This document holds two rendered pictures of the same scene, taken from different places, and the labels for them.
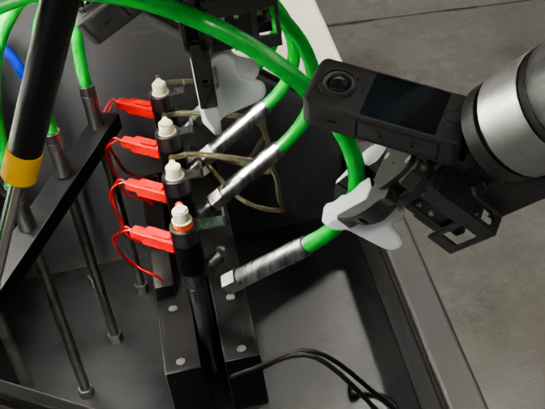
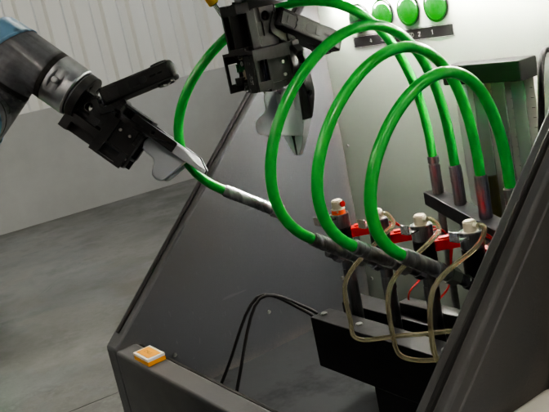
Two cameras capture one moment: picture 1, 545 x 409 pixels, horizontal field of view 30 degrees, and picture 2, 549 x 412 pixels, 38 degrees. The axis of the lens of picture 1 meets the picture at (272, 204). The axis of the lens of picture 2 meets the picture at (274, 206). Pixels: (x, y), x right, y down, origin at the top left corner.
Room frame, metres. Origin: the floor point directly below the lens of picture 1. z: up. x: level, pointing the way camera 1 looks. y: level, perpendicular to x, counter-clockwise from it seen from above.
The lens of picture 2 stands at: (1.67, -0.51, 1.42)
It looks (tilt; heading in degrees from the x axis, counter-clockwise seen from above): 13 degrees down; 152
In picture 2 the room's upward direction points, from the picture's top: 12 degrees counter-clockwise
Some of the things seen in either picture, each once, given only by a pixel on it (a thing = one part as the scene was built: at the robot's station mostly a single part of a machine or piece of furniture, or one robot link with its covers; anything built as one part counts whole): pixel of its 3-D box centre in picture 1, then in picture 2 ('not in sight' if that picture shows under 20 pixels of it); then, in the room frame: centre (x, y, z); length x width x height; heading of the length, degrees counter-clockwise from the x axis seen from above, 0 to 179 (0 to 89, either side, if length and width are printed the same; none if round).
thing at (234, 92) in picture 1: (232, 96); (274, 124); (0.74, 0.02, 1.28); 0.06 x 0.03 x 0.09; 95
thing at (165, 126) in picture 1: (167, 131); (421, 225); (0.91, 0.10, 1.13); 0.02 x 0.02 x 0.03
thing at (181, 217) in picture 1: (182, 219); (338, 209); (0.75, 0.09, 1.14); 0.02 x 0.02 x 0.03
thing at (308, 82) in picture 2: not in sight; (296, 86); (0.78, 0.04, 1.32); 0.05 x 0.02 x 0.09; 5
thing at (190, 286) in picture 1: (210, 298); (345, 284); (0.75, 0.08, 1.03); 0.05 x 0.03 x 0.21; 95
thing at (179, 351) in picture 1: (203, 299); (425, 377); (0.87, 0.10, 0.91); 0.34 x 0.10 x 0.15; 5
